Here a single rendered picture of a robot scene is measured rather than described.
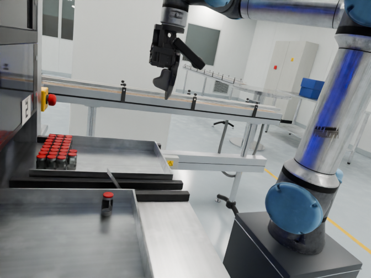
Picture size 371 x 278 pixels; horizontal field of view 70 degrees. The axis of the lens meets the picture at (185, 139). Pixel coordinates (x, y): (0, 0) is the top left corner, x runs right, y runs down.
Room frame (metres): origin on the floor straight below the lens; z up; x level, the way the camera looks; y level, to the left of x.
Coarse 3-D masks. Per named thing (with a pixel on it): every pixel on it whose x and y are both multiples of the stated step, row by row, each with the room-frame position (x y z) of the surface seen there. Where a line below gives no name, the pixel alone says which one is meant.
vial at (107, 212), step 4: (104, 200) 0.46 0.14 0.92; (108, 200) 0.46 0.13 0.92; (112, 200) 0.47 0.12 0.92; (104, 204) 0.46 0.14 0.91; (108, 204) 0.46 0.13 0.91; (112, 204) 0.47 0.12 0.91; (104, 208) 0.46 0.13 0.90; (108, 208) 0.46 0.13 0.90; (112, 208) 0.47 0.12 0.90; (104, 212) 0.46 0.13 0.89; (108, 212) 0.46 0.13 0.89
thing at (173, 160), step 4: (164, 156) 1.69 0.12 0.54; (168, 156) 1.70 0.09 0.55; (172, 156) 1.71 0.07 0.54; (176, 156) 1.73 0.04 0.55; (168, 160) 1.68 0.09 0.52; (172, 160) 1.69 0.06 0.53; (176, 160) 1.70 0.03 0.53; (168, 164) 1.68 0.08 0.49; (172, 164) 1.69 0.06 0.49; (176, 164) 1.70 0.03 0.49; (172, 168) 1.69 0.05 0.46; (176, 168) 1.70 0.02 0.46
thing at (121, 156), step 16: (80, 144) 0.80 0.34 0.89; (96, 144) 0.82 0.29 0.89; (112, 144) 0.84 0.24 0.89; (128, 144) 0.85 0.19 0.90; (144, 144) 0.87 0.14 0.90; (80, 160) 0.69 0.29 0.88; (96, 160) 0.71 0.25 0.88; (112, 160) 0.73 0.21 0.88; (128, 160) 0.76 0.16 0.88; (144, 160) 0.78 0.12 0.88; (160, 160) 0.78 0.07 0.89; (32, 176) 0.53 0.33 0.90; (48, 176) 0.54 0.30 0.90; (64, 176) 0.55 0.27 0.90; (80, 176) 0.57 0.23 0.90; (96, 176) 0.58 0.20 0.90; (128, 176) 0.61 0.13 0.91; (144, 176) 0.62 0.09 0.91; (160, 176) 0.63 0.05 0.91
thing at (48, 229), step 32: (0, 192) 0.44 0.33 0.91; (32, 192) 0.46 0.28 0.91; (64, 192) 0.48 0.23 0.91; (96, 192) 0.50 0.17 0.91; (128, 192) 0.52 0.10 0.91; (0, 224) 0.38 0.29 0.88; (32, 224) 0.40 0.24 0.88; (64, 224) 0.41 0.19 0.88; (96, 224) 0.43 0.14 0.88; (128, 224) 0.45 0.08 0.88; (0, 256) 0.32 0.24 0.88; (32, 256) 0.33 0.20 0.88; (64, 256) 0.34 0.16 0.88; (96, 256) 0.35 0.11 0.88; (128, 256) 0.36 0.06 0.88
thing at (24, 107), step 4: (28, 96) 0.66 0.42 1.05; (24, 100) 0.62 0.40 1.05; (28, 100) 0.66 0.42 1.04; (24, 104) 0.62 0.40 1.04; (28, 104) 0.66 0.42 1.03; (24, 108) 0.62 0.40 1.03; (28, 108) 0.66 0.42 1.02; (24, 112) 0.62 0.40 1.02; (28, 112) 0.66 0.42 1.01; (24, 116) 0.62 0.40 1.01; (28, 116) 0.65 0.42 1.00; (24, 120) 0.62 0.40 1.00
